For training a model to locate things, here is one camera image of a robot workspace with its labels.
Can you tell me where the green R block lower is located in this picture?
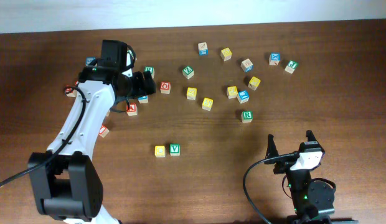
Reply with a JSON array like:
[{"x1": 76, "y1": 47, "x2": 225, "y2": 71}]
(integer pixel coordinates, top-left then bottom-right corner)
[{"x1": 241, "y1": 111, "x2": 253, "y2": 123}]

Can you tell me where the green V block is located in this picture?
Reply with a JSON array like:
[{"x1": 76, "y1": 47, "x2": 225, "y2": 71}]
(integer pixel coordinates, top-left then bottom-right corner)
[{"x1": 169, "y1": 144, "x2": 181, "y2": 156}]

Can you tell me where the green J block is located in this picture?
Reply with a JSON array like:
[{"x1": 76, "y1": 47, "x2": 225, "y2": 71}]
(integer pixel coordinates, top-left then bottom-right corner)
[{"x1": 285, "y1": 60, "x2": 299, "y2": 74}]

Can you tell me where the yellow block centre right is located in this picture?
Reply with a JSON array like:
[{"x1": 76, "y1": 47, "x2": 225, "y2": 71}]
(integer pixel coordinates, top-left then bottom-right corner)
[{"x1": 202, "y1": 98, "x2": 214, "y2": 111}]

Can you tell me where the blue block right centre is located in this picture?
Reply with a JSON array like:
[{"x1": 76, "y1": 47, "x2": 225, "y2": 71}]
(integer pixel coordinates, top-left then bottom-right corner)
[{"x1": 237, "y1": 90, "x2": 250, "y2": 104}]

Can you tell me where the wood block blue side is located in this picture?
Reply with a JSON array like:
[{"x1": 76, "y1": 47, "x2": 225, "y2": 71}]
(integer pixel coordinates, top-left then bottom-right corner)
[{"x1": 198, "y1": 42, "x2": 208, "y2": 55}]

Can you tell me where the red O block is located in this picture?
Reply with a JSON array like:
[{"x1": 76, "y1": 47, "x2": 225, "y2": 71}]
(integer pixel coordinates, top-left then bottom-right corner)
[{"x1": 160, "y1": 82, "x2": 171, "y2": 94}]

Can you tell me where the blue X block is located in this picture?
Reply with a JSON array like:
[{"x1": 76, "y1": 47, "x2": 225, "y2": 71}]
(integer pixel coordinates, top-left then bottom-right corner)
[{"x1": 269, "y1": 52, "x2": 281, "y2": 65}]

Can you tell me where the green r block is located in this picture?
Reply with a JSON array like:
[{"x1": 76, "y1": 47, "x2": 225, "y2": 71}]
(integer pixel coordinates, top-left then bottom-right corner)
[
  {"x1": 241, "y1": 111, "x2": 253, "y2": 123},
  {"x1": 144, "y1": 67, "x2": 155, "y2": 78}
]

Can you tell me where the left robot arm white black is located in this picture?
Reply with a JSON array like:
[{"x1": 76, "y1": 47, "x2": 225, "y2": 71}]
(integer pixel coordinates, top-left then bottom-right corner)
[{"x1": 27, "y1": 40, "x2": 156, "y2": 223}]

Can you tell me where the blue P block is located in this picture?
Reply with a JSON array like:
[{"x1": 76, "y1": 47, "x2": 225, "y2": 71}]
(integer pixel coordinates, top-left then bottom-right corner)
[{"x1": 138, "y1": 95, "x2": 149, "y2": 104}]

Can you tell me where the red M block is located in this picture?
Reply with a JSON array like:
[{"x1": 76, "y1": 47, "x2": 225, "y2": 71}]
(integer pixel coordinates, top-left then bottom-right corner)
[{"x1": 64, "y1": 86, "x2": 78, "y2": 98}]

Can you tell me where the wood block orange picture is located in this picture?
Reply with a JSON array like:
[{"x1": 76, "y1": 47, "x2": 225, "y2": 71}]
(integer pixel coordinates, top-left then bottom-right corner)
[{"x1": 240, "y1": 58, "x2": 253, "y2": 72}]

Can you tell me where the yellow C block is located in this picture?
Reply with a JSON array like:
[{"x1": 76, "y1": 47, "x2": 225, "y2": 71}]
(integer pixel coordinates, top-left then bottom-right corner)
[{"x1": 154, "y1": 146, "x2": 166, "y2": 158}]

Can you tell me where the red A block lower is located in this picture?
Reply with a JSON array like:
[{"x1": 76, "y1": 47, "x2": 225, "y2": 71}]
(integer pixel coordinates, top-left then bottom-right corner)
[{"x1": 126, "y1": 103, "x2": 138, "y2": 116}]

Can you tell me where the blue block top left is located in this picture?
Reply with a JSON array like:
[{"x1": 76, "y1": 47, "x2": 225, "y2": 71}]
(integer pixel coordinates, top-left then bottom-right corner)
[{"x1": 85, "y1": 57, "x2": 97, "y2": 66}]

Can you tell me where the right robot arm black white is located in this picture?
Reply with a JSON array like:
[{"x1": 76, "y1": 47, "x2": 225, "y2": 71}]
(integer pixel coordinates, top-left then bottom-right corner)
[{"x1": 265, "y1": 130, "x2": 358, "y2": 223}]

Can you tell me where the green R block upper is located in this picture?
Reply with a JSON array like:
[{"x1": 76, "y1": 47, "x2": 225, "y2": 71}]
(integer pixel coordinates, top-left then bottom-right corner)
[{"x1": 144, "y1": 67, "x2": 155, "y2": 78}]

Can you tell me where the yellow block beside blue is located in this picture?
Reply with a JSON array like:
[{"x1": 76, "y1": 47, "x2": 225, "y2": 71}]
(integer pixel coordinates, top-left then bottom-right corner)
[{"x1": 227, "y1": 86, "x2": 238, "y2": 99}]

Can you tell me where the green Z block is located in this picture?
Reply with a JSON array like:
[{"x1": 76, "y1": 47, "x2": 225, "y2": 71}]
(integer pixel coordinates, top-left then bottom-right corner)
[{"x1": 182, "y1": 66, "x2": 194, "y2": 79}]

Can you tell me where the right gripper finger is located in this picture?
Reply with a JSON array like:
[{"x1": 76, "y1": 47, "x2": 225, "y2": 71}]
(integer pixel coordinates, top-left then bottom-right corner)
[
  {"x1": 305, "y1": 130, "x2": 318, "y2": 144},
  {"x1": 265, "y1": 134, "x2": 279, "y2": 159}
]

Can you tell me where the red I block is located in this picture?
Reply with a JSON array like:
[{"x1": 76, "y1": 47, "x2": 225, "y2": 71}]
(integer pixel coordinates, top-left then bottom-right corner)
[{"x1": 99, "y1": 125, "x2": 110, "y2": 138}]

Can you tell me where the yellow block top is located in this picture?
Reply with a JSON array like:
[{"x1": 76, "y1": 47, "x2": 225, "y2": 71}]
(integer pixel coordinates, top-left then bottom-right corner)
[{"x1": 220, "y1": 47, "x2": 232, "y2": 61}]

